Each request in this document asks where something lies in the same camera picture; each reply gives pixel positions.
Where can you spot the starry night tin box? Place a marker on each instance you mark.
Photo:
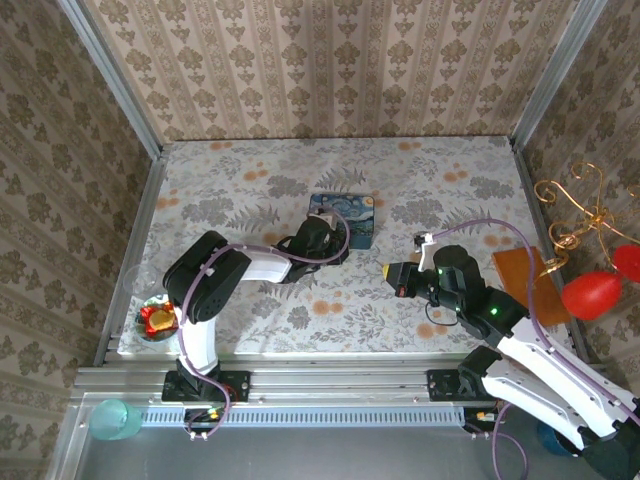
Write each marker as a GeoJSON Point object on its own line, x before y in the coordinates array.
{"type": "Point", "coordinates": [357, 215]}

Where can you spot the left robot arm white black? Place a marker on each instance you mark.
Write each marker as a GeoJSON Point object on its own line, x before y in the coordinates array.
{"type": "Point", "coordinates": [200, 345]}

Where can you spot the orange wooden block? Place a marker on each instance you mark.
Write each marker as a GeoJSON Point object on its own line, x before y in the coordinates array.
{"type": "Point", "coordinates": [530, 285]}

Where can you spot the floral tablecloth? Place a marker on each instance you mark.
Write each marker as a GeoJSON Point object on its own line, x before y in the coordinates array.
{"type": "Point", "coordinates": [225, 190]}

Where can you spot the large red balloon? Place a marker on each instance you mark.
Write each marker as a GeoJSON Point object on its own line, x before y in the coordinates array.
{"type": "Point", "coordinates": [592, 295]}

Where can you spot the small black controller board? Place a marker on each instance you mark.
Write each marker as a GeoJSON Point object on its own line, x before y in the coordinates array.
{"type": "Point", "coordinates": [207, 415]}
{"type": "Point", "coordinates": [480, 419]}

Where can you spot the red yellow toy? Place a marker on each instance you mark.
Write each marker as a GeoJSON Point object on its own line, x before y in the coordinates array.
{"type": "Point", "coordinates": [159, 317]}

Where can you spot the small red balloon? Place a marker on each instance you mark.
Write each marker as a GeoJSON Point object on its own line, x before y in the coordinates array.
{"type": "Point", "coordinates": [629, 262]}

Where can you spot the clear plastic cup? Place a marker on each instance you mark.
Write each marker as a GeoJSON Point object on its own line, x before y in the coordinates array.
{"type": "Point", "coordinates": [140, 280]}

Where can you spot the dark blue mug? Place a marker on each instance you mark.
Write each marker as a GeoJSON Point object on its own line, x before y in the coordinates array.
{"type": "Point", "coordinates": [550, 440]}

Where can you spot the glass bowl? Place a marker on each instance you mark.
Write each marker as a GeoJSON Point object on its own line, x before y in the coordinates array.
{"type": "Point", "coordinates": [145, 335]}

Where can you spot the teal plastic cup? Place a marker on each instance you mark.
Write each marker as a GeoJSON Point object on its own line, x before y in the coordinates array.
{"type": "Point", "coordinates": [116, 420]}

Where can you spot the aluminium side rail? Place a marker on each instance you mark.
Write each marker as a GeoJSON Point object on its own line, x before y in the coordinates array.
{"type": "Point", "coordinates": [536, 210]}
{"type": "Point", "coordinates": [134, 250]}

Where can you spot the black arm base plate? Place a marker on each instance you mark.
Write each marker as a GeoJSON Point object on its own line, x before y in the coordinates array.
{"type": "Point", "coordinates": [237, 385]}
{"type": "Point", "coordinates": [442, 385]}

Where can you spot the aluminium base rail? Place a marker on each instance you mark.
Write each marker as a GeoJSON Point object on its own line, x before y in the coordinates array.
{"type": "Point", "coordinates": [340, 382]}

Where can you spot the aluminium corner post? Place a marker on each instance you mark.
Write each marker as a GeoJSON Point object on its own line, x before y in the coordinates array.
{"type": "Point", "coordinates": [118, 85]}
{"type": "Point", "coordinates": [555, 75]}

